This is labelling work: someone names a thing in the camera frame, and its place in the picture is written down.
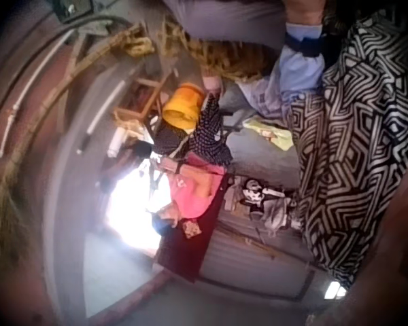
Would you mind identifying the heap of yellowish rope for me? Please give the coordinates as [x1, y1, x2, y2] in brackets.
[121, 19, 263, 83]

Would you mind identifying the short white pipe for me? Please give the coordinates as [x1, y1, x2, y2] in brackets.
[76, 80, 127, 156]

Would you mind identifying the wooden stool frame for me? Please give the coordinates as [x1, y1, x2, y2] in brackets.
[112, 67, 175, 124]

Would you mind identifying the dark polka dotted cloth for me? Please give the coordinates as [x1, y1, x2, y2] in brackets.
[152, 94, 235, 168]

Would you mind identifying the long white pipe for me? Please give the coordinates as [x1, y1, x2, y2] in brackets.
[0, 29, 71, 159]

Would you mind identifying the black and white printed cloth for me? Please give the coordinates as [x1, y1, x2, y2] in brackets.
[240, 179, 295, 213]

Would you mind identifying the yellow plastic bucket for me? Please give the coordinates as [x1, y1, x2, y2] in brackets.
[162, 82, 205, 130]

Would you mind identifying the grey blanket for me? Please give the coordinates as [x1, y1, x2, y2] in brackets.
[220, 84, 302, 184]

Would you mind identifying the corrugated metal sheet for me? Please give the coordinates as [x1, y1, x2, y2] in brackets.
[202, 210, 316, 291]

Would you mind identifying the maroon cloth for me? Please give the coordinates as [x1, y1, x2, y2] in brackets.
[155, 171, 229, 284]

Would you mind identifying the grey crumpled cloth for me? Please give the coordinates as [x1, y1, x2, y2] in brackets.
[256, 196, 299, 238]

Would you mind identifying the pink cloth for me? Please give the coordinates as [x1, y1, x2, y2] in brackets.
[167, 162, 226, 220]

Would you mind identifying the person's left hand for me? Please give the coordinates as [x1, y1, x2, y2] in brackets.
[287, 0, 328, 27]

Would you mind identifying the straw broom with bamboo handle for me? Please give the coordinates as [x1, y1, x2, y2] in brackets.
[0, 23, 147, 272]

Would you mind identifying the yellow green cloth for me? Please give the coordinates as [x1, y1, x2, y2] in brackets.
[241, 116, 294, 151]

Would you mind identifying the black wrist band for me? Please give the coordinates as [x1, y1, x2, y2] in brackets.
[284, 33, 324, 58]

